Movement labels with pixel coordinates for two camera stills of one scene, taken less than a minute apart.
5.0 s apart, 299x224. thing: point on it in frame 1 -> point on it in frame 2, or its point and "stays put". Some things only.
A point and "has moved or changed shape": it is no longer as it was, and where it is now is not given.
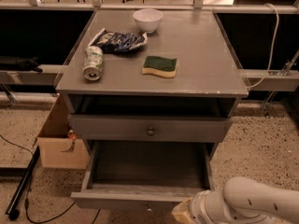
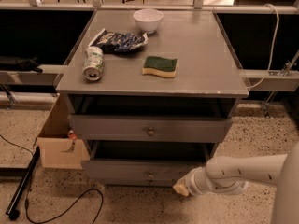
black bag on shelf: [19, 63] stays put
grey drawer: [143, 175] has moved or changed shape
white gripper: [198, 209] -> [191, 181]
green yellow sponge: [160, 65] stays put
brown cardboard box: [58, 149] stays put
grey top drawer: [105, 128] stays put
